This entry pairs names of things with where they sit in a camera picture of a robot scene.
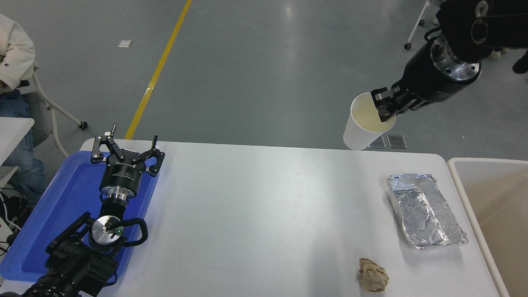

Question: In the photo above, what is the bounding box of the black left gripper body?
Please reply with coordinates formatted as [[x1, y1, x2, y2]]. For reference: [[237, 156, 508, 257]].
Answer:
[[100, 151, 146, 195]]

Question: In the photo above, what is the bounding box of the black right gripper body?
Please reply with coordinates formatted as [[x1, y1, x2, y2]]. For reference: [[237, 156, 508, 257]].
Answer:
[[401, 42, 466, 104]]

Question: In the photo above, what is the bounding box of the white paper cup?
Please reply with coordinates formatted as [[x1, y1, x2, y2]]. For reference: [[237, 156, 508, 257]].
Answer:
[[343, 92, 396, 151]]

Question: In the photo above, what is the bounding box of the blue plastic tray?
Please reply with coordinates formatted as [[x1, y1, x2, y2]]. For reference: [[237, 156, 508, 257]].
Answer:
[[0, 151, 163, 283]]

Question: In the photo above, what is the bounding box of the standing person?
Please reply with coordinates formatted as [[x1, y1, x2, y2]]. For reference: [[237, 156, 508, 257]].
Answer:
[[489, 46, 528, 75]]

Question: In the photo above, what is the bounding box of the white side table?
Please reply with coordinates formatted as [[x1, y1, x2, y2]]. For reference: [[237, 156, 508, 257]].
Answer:
[[0, 117, 35, 187]]

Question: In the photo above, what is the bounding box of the silver foil tray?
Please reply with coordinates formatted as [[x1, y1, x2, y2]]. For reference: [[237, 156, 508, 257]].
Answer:
[[387, 173, 468, 250]]

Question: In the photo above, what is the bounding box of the seated person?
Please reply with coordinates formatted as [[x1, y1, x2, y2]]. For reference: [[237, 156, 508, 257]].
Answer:
[[0, 14, 47, 205]]

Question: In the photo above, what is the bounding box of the large pale bin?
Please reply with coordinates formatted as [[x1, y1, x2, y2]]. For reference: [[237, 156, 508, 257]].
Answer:
[[447, 158, 528, 297]]

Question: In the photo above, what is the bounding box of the crumpled tan paper ball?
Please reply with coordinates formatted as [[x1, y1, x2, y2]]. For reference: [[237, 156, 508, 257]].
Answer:
[[358, 258, 390, 292]]

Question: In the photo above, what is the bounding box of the white frame rolling chair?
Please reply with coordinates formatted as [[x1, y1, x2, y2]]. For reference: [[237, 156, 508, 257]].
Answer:
[[404, 0, 432, 51]]

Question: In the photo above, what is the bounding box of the white frame wheeled chair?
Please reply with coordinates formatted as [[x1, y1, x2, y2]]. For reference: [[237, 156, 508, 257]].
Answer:
[[19, 62, 88, 159]]

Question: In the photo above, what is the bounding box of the black cable bundle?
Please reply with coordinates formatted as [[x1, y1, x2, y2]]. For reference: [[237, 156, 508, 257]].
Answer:
[[0, 188, 34, 253]]

